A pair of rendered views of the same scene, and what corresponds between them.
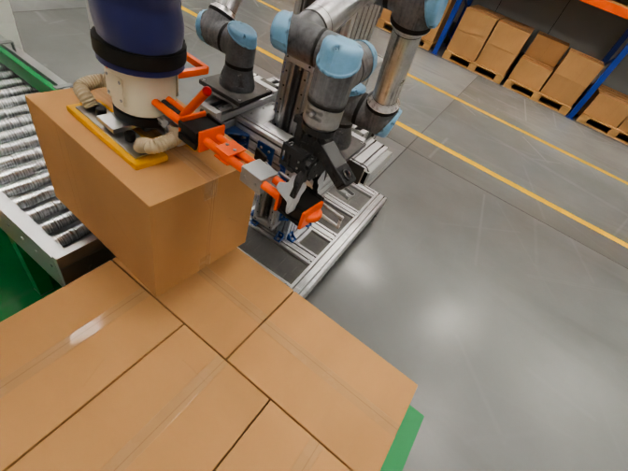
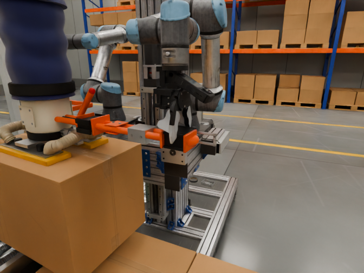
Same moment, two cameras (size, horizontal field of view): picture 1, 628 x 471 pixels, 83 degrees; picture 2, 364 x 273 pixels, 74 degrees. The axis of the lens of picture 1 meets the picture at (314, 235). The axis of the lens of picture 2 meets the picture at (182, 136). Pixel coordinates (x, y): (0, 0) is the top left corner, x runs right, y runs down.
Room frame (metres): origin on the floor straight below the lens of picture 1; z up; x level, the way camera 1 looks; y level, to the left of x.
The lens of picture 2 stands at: (-0.03, 0.00, 1.43)
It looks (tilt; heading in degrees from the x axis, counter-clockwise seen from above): 18 degrees down; 4
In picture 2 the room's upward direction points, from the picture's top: straight up
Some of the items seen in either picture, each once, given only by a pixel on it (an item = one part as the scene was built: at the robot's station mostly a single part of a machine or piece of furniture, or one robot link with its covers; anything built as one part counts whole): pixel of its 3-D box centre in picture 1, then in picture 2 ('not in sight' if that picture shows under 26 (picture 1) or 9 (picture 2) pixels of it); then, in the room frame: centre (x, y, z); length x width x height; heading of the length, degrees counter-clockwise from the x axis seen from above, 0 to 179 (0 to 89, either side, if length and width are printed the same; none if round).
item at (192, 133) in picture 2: (298, 206); (178, 138); (0.64, 0.06, 1.20); 0.08 x 0.07 x 0.05; 66
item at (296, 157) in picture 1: (308, 147); (173, 87); (0.66, 0.08, 1.34); 0.09 x 0.08 x 0.12; 67
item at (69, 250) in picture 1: (143, 218); (59, 232); (0.94, 0.70, 0.58); 0.70 x 0.03 x 0.06; 160
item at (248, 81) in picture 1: (237, 73); (112, 112); (1.44, 0.54, 1.09); 0.15 x 0.15 x 0.10
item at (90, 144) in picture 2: not in sight; (71, 134); (0.97, 0.57, 1.09); 0.34 x 0.10 x 0.05; 66
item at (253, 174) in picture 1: (259, 176); (142, 133); (0.70, 0.18, 1.19); 0.07 x 0.07 x 0.04; 66
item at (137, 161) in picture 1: (116, 127); (30, 147); (0.80, 0.64, 1.10); 0.34 x 0.10 x 0.05; 66
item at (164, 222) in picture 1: (150, 178); (61, 188); (0.88, 0.60, 0.87); 0.60 x 0.40 x 0.40; 66
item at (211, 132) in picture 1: (202, 131); (93, 123); (0.78, 0.38, 1.20); 0.10 x 0.08 x 0.06; 156
